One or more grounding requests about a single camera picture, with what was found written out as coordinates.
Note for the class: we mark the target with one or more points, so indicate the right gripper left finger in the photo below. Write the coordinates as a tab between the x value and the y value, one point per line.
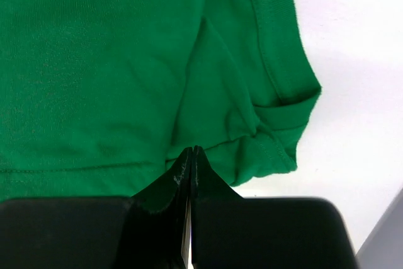
155	231

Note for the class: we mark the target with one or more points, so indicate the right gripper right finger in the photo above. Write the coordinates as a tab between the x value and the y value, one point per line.
213	236

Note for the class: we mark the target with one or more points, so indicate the green t shirt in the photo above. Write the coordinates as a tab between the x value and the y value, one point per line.
99	97

